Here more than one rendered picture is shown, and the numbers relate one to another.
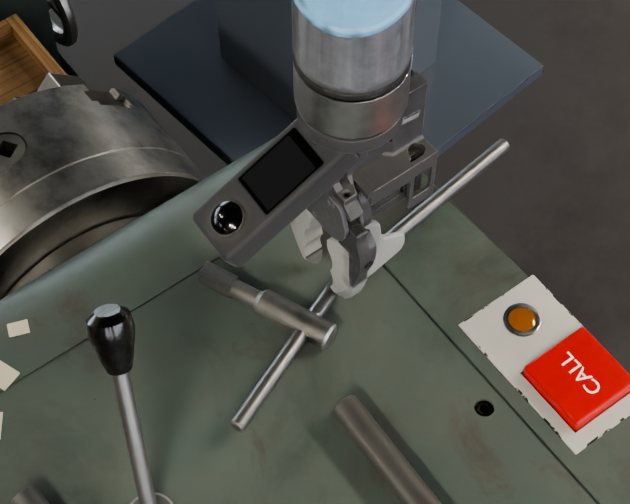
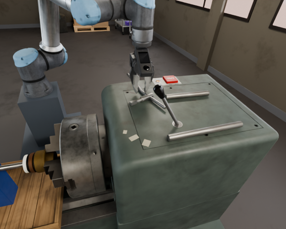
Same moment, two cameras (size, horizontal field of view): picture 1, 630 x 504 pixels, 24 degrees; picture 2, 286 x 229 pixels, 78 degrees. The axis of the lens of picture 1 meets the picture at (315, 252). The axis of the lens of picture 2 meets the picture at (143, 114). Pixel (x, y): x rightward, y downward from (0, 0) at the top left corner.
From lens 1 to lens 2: 0.89 m
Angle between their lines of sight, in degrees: 48
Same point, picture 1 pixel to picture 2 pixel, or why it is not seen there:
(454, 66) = not seen: hidden behind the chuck
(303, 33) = (145, 14)
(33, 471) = (160, 137)
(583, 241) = not seen: hidden behind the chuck
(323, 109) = (149, 34)
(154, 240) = (117, 109)
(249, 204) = (146, 64)
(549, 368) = (168, 80)
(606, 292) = not seen: hidden behind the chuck
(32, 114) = (68, 121)
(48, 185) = (89, 122)
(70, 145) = (81, 118)
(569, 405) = (175, 80)
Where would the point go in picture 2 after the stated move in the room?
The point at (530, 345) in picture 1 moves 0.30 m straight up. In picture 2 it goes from (162, 82) to (171, 12)
